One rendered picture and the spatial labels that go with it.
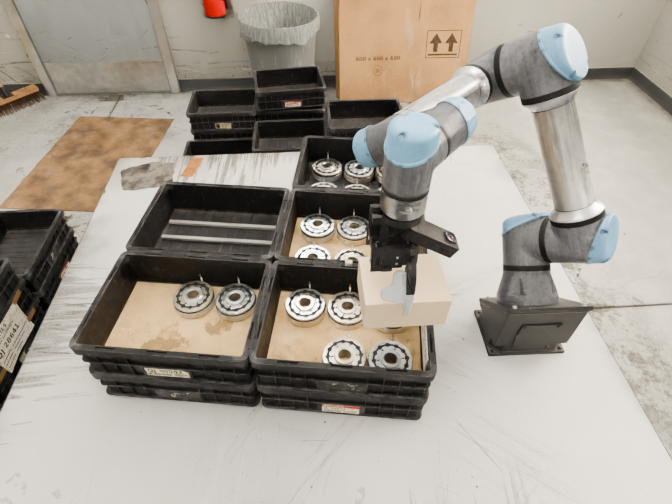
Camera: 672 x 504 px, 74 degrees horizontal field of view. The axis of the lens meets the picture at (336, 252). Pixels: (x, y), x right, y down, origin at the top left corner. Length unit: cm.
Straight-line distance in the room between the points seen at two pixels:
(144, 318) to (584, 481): 111
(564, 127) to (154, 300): 106
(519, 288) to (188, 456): 90
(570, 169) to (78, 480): 128
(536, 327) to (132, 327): 102
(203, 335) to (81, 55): 339
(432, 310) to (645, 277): 208
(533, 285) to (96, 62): 376
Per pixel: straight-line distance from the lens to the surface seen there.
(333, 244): 133
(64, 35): 428
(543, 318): 123
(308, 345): 111
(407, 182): 66
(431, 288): 86
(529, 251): 121
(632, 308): 265
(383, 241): 76
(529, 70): 104
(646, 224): 320
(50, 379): 142
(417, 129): 64
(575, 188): 112
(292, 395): 110
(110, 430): 127
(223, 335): 116
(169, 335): 120
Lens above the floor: 177
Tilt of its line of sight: 46 degrees down
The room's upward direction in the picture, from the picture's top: straight up
